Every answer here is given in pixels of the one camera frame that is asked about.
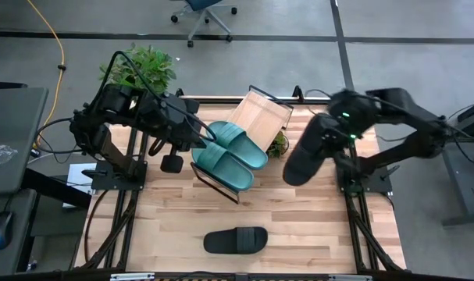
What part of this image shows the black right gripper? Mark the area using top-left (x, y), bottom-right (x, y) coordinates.
top-left (323, 89), bottom-right (381, 157)

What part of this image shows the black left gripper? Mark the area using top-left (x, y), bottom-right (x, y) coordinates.
top-left (161, 97), bottom-right (216, 152)

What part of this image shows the teal rubber slide sandal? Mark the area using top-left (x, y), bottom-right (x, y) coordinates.
top-left (205, 119), bottom-right (269, 171)
top-left (191, 137), bottom-right (256, 193)

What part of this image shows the small green potted plant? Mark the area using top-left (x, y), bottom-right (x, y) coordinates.
top-left (266, 130), bottom-right (290, 159)

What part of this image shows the large leafy green plant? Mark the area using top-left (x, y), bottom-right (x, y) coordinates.
top-left (98, 43), bottom-right (178, 95)

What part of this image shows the dark grey metal stand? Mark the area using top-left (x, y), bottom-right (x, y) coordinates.
top-left (441, 97), bottom-right (474, 227)

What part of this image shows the blue swivel office chair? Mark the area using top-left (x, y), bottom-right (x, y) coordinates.
top-left (169, 0), bottom-right (238, 48)

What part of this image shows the black desk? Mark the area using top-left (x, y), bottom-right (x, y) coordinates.
top-left (0, 80), bottom-right (93, 278)

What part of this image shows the black computer mouse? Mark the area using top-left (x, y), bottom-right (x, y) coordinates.
top-left (0, 210), bottom-right (14, 251)

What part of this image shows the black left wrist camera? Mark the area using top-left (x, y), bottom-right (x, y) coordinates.
top-left (159, 144), bottom-right (185, 175)

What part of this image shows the black aluminium table frame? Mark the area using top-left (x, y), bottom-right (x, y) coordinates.
top-left (74, 95), bottom-right (408, 274)

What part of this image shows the wooden shelf with black frame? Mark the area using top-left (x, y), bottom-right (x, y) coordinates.
top-left (189, 84), bottom-right (294, 205)

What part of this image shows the silver metal bracket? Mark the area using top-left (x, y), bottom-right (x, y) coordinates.
top-left (110, 272), bottom-right (155, 281)
top-left (329, 274), bottom-right (373, 281)

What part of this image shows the yellow cable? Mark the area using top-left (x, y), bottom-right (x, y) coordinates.
top-left (25, 0), bottom-right (66, 151)

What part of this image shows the black power cable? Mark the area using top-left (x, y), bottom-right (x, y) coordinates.
top-left (33, 116), bottom-right (85, 155)

